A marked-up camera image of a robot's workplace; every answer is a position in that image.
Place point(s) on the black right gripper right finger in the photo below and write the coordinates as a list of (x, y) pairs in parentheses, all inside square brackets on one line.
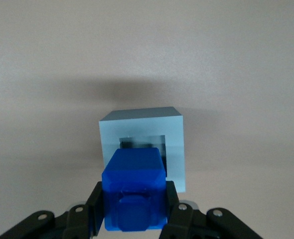
[(177, 214)]

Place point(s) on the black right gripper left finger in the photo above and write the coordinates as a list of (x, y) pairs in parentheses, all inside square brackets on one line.
[(94, 206)]

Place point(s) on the blue plastic part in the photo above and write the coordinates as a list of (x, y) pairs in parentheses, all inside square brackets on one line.
[(134, 179)]

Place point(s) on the gray square base block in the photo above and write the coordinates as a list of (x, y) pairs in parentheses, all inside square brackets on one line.
[(144, 125)]

